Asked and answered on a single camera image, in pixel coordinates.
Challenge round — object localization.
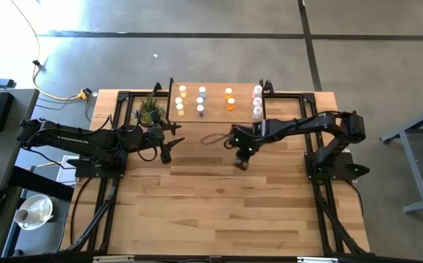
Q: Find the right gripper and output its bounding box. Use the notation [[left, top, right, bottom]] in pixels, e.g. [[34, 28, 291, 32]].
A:
[[229, 123, 267, 171]]

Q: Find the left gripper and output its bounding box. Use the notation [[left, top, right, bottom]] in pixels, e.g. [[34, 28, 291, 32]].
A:
[[123, 113, 186, 165]]

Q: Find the potted succulent plant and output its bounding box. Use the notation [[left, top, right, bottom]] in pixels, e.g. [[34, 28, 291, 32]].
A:
[[132, 93, 167, 127]]

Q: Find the black floor tape strip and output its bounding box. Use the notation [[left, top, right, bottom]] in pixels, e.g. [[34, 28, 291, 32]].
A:
[[297, 0, 323, 92], [0, 28, 423, 41]]

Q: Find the grey side desk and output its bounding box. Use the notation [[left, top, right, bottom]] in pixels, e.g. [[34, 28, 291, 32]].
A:
[[0, 87, 40, 193]]

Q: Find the grey metal stand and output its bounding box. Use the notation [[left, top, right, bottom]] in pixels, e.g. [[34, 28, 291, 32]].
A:
[[378, 100, 423, 215]]

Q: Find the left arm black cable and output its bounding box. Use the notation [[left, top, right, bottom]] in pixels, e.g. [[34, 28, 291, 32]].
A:
[[136, 144, 160, 163]]

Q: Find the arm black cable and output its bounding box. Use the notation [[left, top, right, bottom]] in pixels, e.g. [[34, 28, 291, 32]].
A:
[[199, 131, 234, 147], [136, 144, 160, 163]]

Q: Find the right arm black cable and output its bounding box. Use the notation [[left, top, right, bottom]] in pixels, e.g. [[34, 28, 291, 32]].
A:
[[199, 131, 234, 147]]

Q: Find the wooden shelf black metal frame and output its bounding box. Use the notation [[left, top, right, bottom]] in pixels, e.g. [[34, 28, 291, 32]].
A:
[[165, 77, 270, 137]]

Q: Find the black aluminium table frame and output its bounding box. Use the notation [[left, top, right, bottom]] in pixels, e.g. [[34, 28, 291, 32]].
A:
[[60, 89, 371, 263]]

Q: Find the yellow floor cable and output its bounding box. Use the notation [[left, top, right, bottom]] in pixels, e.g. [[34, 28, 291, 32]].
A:
[[9, 0, 83, 102]]

